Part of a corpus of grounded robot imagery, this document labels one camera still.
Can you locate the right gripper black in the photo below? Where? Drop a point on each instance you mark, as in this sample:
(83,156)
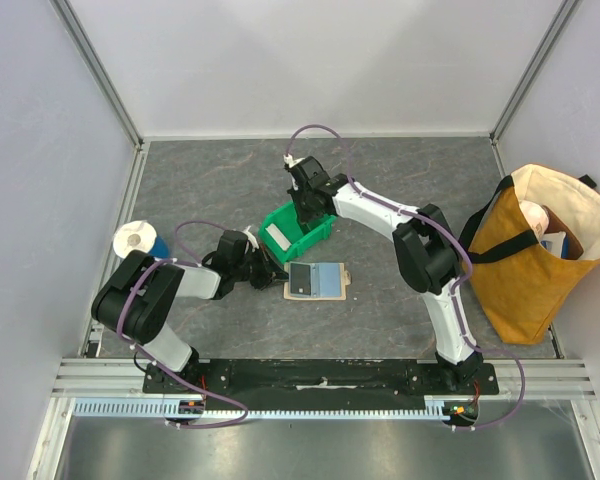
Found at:
(306,205)

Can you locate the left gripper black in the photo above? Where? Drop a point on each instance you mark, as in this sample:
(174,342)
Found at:
(269,274)

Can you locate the green plastic bin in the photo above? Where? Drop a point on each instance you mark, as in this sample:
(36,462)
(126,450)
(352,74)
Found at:
(285,219)

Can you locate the dark credit card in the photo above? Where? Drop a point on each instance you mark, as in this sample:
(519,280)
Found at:
(300,280)

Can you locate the beige leather card holder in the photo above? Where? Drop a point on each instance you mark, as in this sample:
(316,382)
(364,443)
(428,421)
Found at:
(329,282)

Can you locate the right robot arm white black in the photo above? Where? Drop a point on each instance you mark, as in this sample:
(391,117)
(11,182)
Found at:
(428,255)

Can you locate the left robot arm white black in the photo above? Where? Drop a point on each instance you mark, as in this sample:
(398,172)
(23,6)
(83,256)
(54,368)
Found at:
(136,300)

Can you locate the credit card stack in bin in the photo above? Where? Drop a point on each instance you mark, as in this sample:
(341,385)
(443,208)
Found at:
(278,237)

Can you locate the toilet paper roll blue wrapper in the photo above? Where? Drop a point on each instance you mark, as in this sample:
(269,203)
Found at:
(139,235)

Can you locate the mustard canvas tote bag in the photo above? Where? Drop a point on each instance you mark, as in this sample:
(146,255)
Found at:
(520,285)

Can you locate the items inside tote bag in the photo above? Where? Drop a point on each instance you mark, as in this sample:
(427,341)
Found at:
(552,233)

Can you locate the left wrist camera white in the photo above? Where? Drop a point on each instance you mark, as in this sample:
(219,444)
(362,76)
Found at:
(250,234)

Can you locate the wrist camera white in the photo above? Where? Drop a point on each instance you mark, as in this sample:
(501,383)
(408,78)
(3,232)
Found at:
(250,234)
(290,162)

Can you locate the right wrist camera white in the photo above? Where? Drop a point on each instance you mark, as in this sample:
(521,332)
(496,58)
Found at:
(290,162)

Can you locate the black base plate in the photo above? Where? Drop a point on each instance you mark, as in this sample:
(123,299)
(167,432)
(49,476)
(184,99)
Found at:
(277,383)

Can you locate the slotted cable duct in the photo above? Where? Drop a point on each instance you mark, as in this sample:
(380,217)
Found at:
(189,410)

